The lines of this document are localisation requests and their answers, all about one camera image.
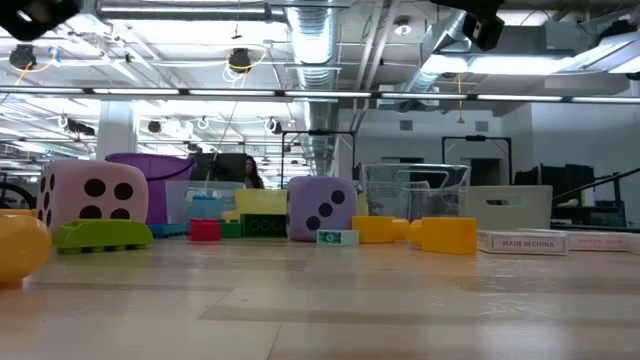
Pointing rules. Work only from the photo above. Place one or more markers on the pink foam dice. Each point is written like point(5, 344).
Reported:
point(70, 210)

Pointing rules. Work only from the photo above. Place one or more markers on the lime green toy brick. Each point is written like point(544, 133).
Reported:
point(100, 235)

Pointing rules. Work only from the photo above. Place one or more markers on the small yellow toy brick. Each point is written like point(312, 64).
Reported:
point(445, 235)

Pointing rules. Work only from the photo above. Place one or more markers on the long blue toy brick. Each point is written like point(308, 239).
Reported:
point(167, 230)

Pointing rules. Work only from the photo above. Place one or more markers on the purple foam dice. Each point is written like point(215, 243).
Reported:
point(310, 200)

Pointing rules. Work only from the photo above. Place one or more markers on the large blue toy brick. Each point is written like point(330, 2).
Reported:
point(205, 207)

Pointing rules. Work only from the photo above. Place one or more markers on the small teal toy brick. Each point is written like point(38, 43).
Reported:
point(345, 238)

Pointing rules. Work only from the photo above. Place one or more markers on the red toy brick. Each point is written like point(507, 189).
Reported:
point(205, 231)

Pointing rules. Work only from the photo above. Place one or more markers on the dark green toy brick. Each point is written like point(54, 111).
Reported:
point(263, 226)

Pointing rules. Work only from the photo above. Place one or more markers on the white building column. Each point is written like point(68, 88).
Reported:
point(117, 130)

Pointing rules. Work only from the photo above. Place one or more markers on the long ceiling light strip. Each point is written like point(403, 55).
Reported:
point(310, 94)

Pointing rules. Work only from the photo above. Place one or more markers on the black desk equipment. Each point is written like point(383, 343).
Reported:
point(575, 177)

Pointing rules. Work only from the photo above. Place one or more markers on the purple plastic bucket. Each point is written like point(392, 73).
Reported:
point(165, 170)

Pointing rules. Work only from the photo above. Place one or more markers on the white frosted plastic bin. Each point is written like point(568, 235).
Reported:
point(525, 215)

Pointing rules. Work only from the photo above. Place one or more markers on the large clear plastic bin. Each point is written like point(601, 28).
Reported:
point(370, 200)

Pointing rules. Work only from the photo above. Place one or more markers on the small clear plastic bin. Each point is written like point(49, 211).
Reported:
point(177, 200)

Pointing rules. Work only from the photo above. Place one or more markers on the black desk monitor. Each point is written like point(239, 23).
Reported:
point(225, 167)

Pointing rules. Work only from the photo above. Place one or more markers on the person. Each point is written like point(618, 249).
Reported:
point(252, 175)

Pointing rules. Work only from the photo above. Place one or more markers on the yellow translucent plastic bin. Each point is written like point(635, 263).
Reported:
point(260, 201)

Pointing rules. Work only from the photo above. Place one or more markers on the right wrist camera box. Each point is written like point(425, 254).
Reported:
point(484, 32)

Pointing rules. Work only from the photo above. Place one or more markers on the black gantry frame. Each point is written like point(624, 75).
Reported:
point(475, 138)

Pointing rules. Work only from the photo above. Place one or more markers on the silver ceiling ventilation duct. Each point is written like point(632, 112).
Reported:
point(312, 40)

